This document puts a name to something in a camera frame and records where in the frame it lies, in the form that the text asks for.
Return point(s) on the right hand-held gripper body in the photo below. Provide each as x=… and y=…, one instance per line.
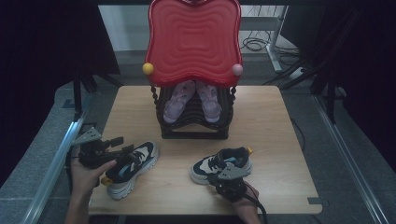
x=232, y=183

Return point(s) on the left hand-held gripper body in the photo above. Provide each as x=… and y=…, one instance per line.
x=93, y=149

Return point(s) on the purple sandal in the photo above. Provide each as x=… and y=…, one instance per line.
x=210, y=101
x=179, y=99

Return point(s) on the black shoe rack red top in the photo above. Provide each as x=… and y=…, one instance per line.
x=193, y=40

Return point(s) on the person's right hand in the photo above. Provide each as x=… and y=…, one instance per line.
x=247, y=205

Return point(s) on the person's left hand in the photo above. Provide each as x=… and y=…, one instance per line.
x=84, y=180

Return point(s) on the black tripod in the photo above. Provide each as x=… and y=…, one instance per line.
x=82, y=90
x=330, y=93

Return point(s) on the black curtain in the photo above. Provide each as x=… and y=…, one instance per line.
x=358, y=62
x=46, y=46

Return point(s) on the white power strip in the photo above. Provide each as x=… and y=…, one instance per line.
x=296, y=73

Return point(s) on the white metal stand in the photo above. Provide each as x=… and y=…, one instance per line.
x=275, y=40

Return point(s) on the aluminium rail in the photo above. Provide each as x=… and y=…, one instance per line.
x=348, y=161
x=53, y=168

